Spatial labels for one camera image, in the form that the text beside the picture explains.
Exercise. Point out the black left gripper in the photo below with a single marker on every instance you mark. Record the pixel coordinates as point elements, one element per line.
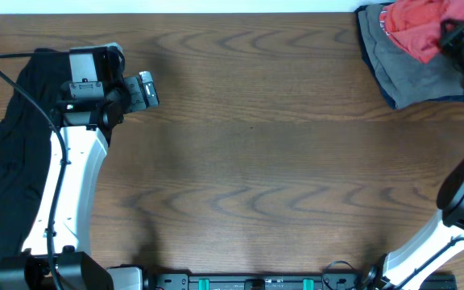
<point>134,95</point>

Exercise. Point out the red soccer t-shirt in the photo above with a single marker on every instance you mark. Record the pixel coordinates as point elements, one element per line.
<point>415,25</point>

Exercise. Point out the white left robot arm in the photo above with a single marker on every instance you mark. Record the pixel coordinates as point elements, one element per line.
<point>56,253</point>

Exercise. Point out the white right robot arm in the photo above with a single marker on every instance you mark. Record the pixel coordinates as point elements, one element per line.
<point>442,237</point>

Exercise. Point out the black garment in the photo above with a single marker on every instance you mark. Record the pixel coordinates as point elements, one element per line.
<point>25,148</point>

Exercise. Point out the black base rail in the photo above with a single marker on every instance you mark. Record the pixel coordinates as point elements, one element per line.
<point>264,282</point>

